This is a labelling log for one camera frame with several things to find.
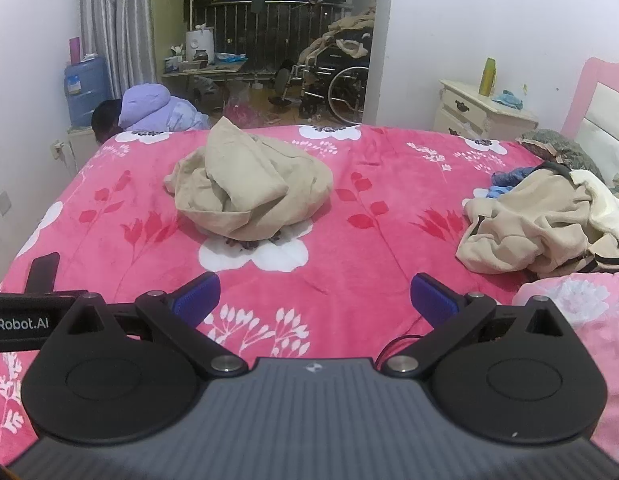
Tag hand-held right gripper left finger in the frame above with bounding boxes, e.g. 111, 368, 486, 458
64, 272, 247, 381

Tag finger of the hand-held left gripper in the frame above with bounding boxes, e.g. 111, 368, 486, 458
25, 252, 60, 294

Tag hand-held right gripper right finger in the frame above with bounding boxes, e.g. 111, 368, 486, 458
383, 274, 573, 380

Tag beige clothes on wheelchair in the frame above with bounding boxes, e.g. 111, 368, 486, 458
299, 6, 377, 61

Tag pink floral blanket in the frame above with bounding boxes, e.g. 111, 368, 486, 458
0, 122, 557, 467

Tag light blue garment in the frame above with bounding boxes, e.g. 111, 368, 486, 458
472, 184, 516, 202

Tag beige fleece-lined garment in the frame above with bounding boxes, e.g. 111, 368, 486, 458
457, 166, 619, 281

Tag small white cabinet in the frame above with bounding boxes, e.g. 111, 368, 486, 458
66, 127, 99, 172

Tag dark blue garment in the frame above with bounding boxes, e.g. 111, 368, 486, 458
491, 169, 529, 188

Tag black garment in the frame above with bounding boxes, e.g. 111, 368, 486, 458
541, 161, 576, 182

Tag blue water jug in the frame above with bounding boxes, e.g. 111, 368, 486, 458
64, 55, 112, 128

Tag pink plastic bag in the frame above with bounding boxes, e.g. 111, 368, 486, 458
223, 99, 256, 122

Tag cream nightstand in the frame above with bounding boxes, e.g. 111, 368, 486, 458
433, 79, 539, 142

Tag dark patterned pillow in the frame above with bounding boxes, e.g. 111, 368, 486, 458
517, 129, 605, 182

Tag white fleece cloth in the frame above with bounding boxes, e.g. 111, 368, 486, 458
572, 170, 619, 247

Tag blue cloth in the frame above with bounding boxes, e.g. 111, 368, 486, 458
492, 89, 524, 110

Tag cluttered table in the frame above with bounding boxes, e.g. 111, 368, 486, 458
160, 59, 251, 111

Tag yellow bottle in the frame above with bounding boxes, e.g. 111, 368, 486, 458
478, 57, 497, 97

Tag wheelchair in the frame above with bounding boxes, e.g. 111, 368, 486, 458
268, 30, 373, 125

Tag white jug on balcony shelf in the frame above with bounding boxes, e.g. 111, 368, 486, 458
185, 27, 215, 64

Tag grey striped curtain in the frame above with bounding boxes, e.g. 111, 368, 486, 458
79, 0, 158, 100

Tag pink headboard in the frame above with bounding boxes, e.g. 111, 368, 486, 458
559, 57, 619, 188

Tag metal balcony railing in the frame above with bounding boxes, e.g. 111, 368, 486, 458
191, 0, 355, 75

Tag black cable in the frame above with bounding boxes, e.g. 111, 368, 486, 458
377, 335, 431, 362

